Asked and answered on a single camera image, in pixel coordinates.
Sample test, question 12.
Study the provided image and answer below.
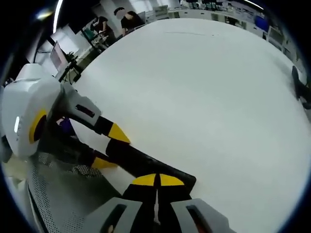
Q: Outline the black remote control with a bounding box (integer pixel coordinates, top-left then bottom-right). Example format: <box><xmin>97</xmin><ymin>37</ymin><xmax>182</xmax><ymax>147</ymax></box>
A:
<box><xmin>106</xmin><ymin>139</ymin><xmax>197</xmax><ymax>195</ymax></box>

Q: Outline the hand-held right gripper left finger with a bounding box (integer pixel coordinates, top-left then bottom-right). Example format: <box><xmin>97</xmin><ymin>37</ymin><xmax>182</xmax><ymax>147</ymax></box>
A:
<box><xmin>84</xmin><ymin>173</ymin><xmax>158</xmax><ymax>233</ymax></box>

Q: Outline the green panel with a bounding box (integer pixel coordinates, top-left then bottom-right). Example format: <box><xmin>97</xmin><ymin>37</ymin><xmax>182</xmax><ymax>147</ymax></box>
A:
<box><xmin>84</xmin><ymin>25</ymin><xmax>96</xmax><ymax>43</ymax></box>

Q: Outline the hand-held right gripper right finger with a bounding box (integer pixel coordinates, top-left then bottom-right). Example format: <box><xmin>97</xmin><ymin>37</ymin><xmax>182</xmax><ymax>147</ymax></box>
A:
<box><xmin>157</xmin><ymin>173</ymin><xmax>235</xmax><ymax>233</ymax></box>

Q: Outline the white cabinet row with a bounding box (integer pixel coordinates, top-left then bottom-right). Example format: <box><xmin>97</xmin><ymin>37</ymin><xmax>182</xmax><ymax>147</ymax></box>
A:
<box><xmin>145</xmin><ymin>2</ymin><xmax>258</xmax><ymax>29</ymax></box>

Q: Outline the blue water barrel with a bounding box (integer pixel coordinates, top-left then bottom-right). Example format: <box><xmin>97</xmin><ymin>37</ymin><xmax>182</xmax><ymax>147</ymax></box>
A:
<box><xmin>254</xmin><ymin>16</ymin><xmax>270</xmax><ymax>32</ymax></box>

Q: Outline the computer monitor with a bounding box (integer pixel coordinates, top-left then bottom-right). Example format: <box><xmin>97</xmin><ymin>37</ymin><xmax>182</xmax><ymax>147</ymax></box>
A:
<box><xmin>50</xmin><ymin>40</ymin><xmax>69</xmax><ymax>71</ymax></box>

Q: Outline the black monitor stand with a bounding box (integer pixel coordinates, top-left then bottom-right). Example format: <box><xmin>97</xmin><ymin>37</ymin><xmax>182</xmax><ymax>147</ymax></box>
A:
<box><xmin>58</xmin><ymin>52</ymin><xmax>83</xmax><ymax>83</ymax></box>

